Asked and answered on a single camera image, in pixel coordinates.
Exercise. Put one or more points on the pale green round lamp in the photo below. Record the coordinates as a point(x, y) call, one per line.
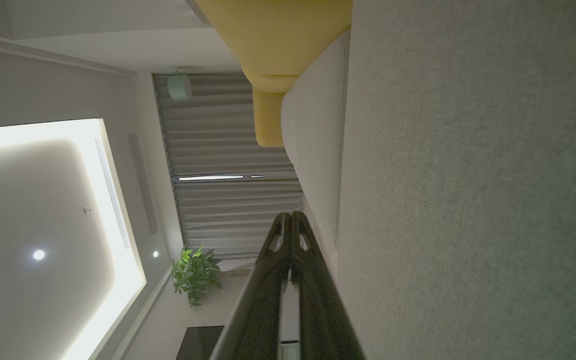
point(179, 86)

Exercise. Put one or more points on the black wall television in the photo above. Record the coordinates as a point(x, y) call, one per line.
point(200, 345)

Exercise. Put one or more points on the green leafy houseplant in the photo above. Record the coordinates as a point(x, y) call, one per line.
point(195, 275)

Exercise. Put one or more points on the grey pleated curtain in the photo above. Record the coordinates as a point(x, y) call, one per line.
point(218, 150)

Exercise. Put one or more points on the grey and yellow sofa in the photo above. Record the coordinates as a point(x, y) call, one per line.
point(468, 200)

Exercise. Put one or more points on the long ceiling air vent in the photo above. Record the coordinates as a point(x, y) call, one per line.
point(113, 195)

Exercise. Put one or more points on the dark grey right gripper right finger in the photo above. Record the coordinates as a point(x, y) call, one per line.
point(320, 310)

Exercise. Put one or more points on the grey sofa seat cushion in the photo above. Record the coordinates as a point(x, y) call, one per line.
point(313, 140)

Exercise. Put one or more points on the long yellow back cushion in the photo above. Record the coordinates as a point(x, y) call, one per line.
point(278, 35)

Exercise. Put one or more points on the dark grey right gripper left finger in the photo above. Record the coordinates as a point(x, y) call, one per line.
point(258, 310)

